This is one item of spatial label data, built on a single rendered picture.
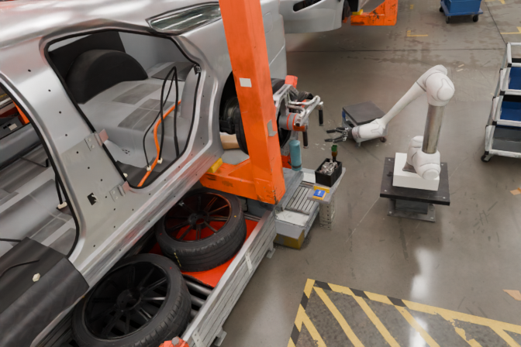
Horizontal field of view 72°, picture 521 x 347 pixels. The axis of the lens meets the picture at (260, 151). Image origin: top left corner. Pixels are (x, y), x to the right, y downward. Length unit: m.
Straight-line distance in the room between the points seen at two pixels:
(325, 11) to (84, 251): 4.15
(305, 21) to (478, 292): 3.73
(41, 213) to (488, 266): 3.07
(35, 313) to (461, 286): 2.52
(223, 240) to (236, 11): 1.44
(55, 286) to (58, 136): 0.72
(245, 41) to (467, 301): 2.16
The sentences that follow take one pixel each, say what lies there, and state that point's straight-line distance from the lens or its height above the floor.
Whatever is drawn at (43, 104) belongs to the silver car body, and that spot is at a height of 1.71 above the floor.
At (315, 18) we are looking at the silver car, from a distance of 5.15.
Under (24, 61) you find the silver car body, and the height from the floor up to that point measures 1.88.
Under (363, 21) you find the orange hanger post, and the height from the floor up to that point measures 0.59.
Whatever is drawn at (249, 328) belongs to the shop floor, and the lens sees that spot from 2.65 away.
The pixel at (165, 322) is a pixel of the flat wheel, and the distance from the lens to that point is 2.23.
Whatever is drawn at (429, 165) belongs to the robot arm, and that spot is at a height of 0.64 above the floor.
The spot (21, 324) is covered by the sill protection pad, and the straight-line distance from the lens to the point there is 2.06.
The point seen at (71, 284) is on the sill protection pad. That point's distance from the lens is 2.10.
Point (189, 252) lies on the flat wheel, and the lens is 2.49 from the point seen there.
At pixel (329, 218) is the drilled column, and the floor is 0.13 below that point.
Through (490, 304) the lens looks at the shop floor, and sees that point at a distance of 2.88.
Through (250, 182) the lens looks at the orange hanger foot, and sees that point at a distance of 2.57.
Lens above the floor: 2.28
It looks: 34 degrees down
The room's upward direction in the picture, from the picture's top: 10 degrees counter-clockwise
